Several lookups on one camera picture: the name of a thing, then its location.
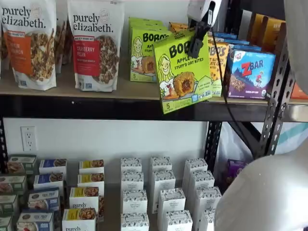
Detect small blue-trimmed cereal box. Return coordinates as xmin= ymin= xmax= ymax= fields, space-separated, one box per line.
xmin=39 ymin=158 xmax=67 ymax=179
xmin=16 ymin=211 xmax=55 ymax=231
xmin=27 ymin=188 xmax=61 ymax=212
xmin=33 ymin=172 xmax=64 ymax=192

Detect purple snack box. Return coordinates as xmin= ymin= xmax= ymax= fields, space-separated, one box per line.
xmin=221 ymin=158 xmax=250 ymax=192

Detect yellow Bobo's peanut butter box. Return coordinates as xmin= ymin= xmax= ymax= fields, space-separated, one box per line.
xmin=207 ymin=41 xmax=230 ymax=98
xmin=168 ymin=22 xmax=190 ymax=33

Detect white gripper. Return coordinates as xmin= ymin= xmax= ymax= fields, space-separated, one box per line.
xmin=187 ymin=0 xmax=222 ymax=59

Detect white organic pantry cartons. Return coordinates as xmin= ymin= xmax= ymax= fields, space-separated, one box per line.
xmin=24 ymin=154 xmax=217 ymax=231

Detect orange-label purely elizabeth granola bag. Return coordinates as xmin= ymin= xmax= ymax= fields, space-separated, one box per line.
xmin=0 ymin=0 xmax=58 ymax=91

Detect yellow-trimmed granola box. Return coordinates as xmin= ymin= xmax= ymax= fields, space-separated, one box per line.
xmin=77 ymin=172 xmax=105 ymax=191
xmin=78 ymin=159 xmax=105 ymax=174
xmin=62 ymin=208 xmax=98 ymax=231
xmin=69 ymin=187 xmax=105 ymax=222

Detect black metal shelf rack frame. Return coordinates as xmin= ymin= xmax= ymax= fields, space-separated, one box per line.
xmin=0 ymin=0 xmax=295 ymax=175

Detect small green-trimmed cereal box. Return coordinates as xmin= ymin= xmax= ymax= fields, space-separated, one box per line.
xmin=0 ymin=175 xmax=28 ymax=195
xmin=7 ymin=154 xmax=37 ymax=175
xmin=0 ymin=194 xmax=19 ymax=216
xmin=0 ymin=216 xmax=13 ymax=231

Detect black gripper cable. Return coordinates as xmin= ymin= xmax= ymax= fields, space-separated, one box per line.
xmin=208 ymin=24 xmax=255 ymax=159

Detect green Bobo's apple pie box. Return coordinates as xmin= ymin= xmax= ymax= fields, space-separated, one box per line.
xmin=153 ymin=30 xmax=213 ymax=115
xmin=129 ymin=23 xmax=172 ymax=83
xmin=128 ymin=16 xmax=167 ymax=25

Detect red-label purely elizabeth granola bag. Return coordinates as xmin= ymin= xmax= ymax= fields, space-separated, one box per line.
xmin=67 ymin=0 xmax=125 ymax=93

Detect blue Zbar snack box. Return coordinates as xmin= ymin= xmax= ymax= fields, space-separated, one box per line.
xmin=211 ymin=31 xmax=238 ymax=39
xmin=228 ymin=44 xmax=262 ymax=52
xmin=225 ymin=49 xmax=277 ymax=100
xmin=216 ymin=38 xmax=250 ymax=46

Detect white granola bag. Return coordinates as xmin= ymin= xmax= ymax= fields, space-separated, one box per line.
xmin=54 ymin=18 xmax=74 ymax=74

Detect orange snack box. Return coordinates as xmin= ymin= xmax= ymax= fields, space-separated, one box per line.
xmin=290 ymin=80 xmax=308 ymax=100

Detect silver metal shelf beam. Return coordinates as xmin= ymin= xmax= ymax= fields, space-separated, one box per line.
xmin=287 ymin=103 xmax=308 ymax=122

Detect yellow-orange snack box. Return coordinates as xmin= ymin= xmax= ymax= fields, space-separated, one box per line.
xmin=248 ymin=13 xmax=269 ymax=46

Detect wooden shelf board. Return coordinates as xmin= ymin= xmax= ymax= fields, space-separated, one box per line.
xmin=0 ymin=57 xmax=274 ymax=105

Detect white floral-print pastry box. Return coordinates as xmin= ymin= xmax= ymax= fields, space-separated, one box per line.
xmin=151 ymin=169 xmax=176 ymax=214
xmin=164 ymin=210 xmax=193 ymax=231
xmin=121 ymin=171 xmax=144 ymax=192
xmin=122 ymin=190 xmax=148 ymax=214
xmin=157 ymin=188 xmax=186 ymax=216
xmin=120 ymin=212 xmax=150 ymax=231
xmin=199 ymin=208 xmax=217 ymax=231
xmin=188 ymin=170 xmax=215 ymax=193
xmin=194 ymin=186 xmax=222 ymax=217
xmin=184 ymin=158 xmax=208 ymax=191
xmin=150 ymin=156 xmax=173 ymax=172
xmin=120 ymin=157 xmax=142 ymax=173

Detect brown snack box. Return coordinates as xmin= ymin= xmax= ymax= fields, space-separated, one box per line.
xmin=261 ymin=15 xmax=288 ymax=53

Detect teal and white plastic bag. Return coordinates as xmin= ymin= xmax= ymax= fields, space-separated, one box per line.
xmin=275 ymin=122 xmax=308 ymax=156

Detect white wall power outlet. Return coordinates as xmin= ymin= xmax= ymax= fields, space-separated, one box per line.
xmin=20 ymin=126 xmax=38 ymax=152

